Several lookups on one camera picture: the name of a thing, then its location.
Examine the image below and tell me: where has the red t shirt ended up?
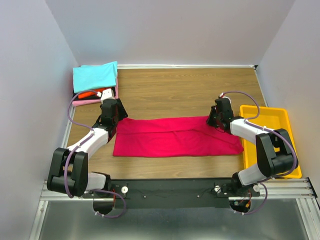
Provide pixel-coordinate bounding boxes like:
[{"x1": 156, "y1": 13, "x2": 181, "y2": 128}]
[{"x1": 113, "y1": 116, "x2": 244, "y2": 158}]

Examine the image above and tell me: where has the purple cable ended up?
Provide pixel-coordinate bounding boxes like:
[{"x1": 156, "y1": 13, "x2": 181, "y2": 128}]
[
  {"x1": 63, "y1": 88, "x2": 127, "y2": 220},
  {"x1": 219, "y1": 90, "x2": 299, "y2": 216}
]

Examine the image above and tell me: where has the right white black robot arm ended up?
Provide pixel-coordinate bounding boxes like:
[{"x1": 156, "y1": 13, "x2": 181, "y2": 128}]
[{"x1": 206, "y1": 97, "x2": 299, "y2": 196}]

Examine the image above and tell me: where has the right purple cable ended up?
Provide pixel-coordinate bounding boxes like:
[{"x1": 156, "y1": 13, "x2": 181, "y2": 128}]
[{"x1": 219, "y1": 90, "x2": 299, "y2": 216}]

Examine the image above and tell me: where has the aluminium extrusion frame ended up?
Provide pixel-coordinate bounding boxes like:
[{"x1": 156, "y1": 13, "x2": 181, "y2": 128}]
[{"x1": 30, "y1": 67, "x2": 320, "y2": 240}]

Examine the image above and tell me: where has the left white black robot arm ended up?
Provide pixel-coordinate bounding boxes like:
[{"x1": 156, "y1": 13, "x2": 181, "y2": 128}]
[{"x1": 46, "y1": 98, "x2": 128, "y2": 198}]

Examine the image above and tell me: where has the folded orange t shirt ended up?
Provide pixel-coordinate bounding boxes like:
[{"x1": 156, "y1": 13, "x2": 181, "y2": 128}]
[{"x1": 78, "y1": 87, "x2": 109, "y2": 99}]

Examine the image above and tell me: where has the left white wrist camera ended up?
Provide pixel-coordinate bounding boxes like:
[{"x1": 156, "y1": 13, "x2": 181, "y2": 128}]
[{"x1": 96, "y1": 88, "x2": 115, "y2": 103}]

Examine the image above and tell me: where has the folded cyan t shirt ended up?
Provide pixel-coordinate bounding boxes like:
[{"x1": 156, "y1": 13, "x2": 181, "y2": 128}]
[{"x1": 72, "y1": 61, "x2": 118, "y2": 93}]

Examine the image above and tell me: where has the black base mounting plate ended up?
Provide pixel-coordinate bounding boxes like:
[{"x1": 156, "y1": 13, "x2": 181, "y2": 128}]
[{"x1": 92, "y1": 177, "x2": 260, "y2": 217}]

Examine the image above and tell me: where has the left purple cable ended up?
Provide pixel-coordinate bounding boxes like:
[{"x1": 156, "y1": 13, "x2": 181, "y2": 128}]
[{"x1": 63, "y1": 88, "x2": 127, "y2": 220}]

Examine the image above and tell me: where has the yellow plastic bin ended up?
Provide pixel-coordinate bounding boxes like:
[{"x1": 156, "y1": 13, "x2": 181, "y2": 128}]
[{"x1": 239, "y1": 105, "x2": 296, "y2": 169}]

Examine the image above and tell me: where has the folded black t shirt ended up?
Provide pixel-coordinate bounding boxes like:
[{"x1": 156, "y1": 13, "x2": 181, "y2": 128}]
[{"x1": 72, "y1": 86, "x2": 117, "y2": 102}]

